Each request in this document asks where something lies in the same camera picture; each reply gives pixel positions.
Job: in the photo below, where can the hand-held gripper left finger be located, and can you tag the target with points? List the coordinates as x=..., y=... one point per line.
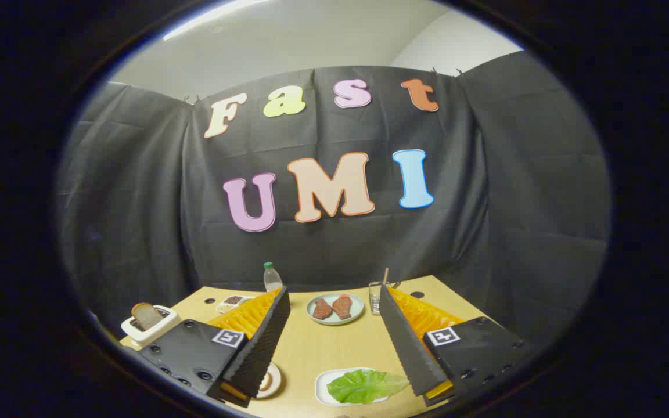
x=262, y=342

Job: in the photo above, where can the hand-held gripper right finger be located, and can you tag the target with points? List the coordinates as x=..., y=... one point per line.
x=407, y=348

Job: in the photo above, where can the green lettuce leaf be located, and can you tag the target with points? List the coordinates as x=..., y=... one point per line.
x=363, y=386

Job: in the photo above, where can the cream round plate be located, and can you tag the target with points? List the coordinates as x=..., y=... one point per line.
x=276, y=377

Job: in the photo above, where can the white divided bean tray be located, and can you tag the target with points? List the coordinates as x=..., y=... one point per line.
x=233, y=301

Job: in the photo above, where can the clear drinking glass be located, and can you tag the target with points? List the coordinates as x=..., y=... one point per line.
x=374, y=299

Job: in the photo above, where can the clear plastic water bottle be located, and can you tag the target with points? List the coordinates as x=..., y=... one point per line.
x=272, y=280

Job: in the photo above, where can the pale blue round plate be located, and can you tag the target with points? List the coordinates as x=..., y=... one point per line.
x=358, y=306

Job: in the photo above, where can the brown meat patty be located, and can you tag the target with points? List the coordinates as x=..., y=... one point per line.
x=322, y=309
x=342, y=306

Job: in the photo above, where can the white square plate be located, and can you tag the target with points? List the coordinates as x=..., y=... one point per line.
x=323, y=386

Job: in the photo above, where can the cream white toaster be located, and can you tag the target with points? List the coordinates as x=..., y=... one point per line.
x=160, y=332

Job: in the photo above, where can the plain white bread slice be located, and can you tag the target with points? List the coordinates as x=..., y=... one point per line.
x=147, y=316

